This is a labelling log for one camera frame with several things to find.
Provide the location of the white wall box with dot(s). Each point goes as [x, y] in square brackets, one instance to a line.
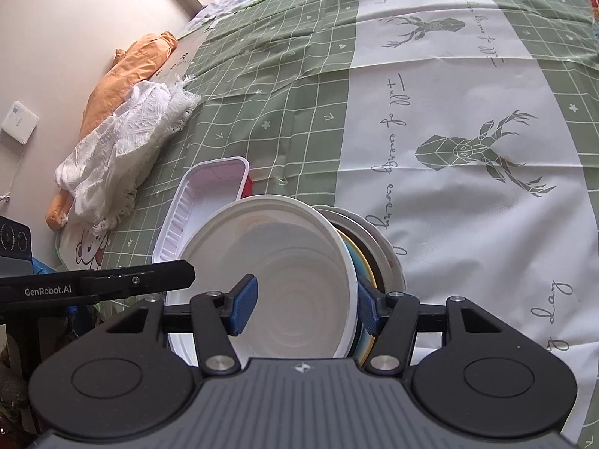
[19, 121]

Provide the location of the white plastic bowl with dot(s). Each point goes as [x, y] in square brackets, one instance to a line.
[290, 262]

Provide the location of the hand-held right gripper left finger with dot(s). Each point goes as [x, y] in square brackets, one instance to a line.
[244, 306]

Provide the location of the yellow plate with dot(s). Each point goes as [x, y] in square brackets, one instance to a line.
[366, 273]

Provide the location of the orange cloth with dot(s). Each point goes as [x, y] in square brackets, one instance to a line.
[126, 75]

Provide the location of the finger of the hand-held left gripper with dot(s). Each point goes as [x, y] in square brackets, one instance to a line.
[140, 279]

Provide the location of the white ceramic plate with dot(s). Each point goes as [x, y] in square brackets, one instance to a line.
[390, 255]

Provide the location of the blue plastic bag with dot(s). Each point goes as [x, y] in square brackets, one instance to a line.
[44, 267]

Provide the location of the white plastic tray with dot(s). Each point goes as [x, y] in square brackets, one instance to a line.
[206, 191]

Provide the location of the black device with circles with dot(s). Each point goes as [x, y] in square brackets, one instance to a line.
[14, 236]

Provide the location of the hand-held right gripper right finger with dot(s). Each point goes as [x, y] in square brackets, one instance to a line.
[367, 306]

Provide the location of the white lace cloth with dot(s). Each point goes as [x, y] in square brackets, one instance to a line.
[126, 145]

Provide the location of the red plastic container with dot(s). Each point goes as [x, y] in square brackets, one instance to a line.
[247, 186]

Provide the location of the green checked deer-print sheet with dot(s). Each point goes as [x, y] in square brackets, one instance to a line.
[421, 103]

